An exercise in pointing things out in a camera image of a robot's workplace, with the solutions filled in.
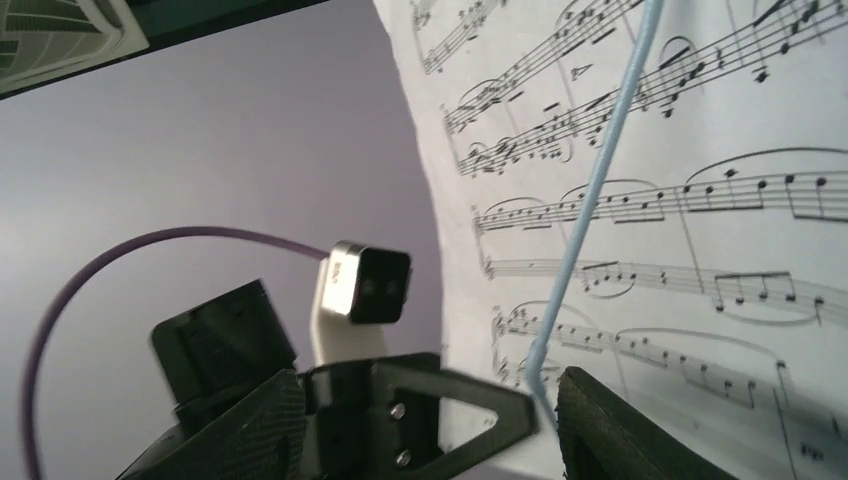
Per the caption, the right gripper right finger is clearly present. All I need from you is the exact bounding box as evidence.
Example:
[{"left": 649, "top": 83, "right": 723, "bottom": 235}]
[{"left": 556, "top": 366, "right": 733, "bottom": 480}]

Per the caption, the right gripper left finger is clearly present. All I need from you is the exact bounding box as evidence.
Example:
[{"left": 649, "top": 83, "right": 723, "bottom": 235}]
[{"left": 119, "top": 370, "right": 306, "bottom": 480}]

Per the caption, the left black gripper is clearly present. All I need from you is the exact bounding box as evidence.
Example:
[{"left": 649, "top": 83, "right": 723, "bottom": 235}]
[{"left": 297, "top": 354, "right": 537, "bottom": 479}]

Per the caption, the light blue music stand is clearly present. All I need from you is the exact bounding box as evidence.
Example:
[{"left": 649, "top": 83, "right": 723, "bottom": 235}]
[{"left": 525, "top": 0, "right": 664, "bottom": 428}]

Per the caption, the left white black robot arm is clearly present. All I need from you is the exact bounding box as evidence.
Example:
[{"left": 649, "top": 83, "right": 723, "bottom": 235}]
[{"left": 124, "top": 281, "right": 538, "bottom": 479}]

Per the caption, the white sheet music paper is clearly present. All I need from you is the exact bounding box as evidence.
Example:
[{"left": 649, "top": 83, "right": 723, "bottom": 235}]
[{"left": 376, "top": 1, "right": 847, "bottom": 479}]

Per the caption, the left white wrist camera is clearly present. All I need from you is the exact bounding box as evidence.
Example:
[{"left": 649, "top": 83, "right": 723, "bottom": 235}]
[{"left": 309, "top": 241, "right": 412, "bottom": 367}]

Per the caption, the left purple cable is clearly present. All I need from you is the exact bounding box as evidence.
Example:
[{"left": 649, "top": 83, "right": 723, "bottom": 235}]
[{"left": 19, "top": 226, "right": 331, "bottom": 480}]

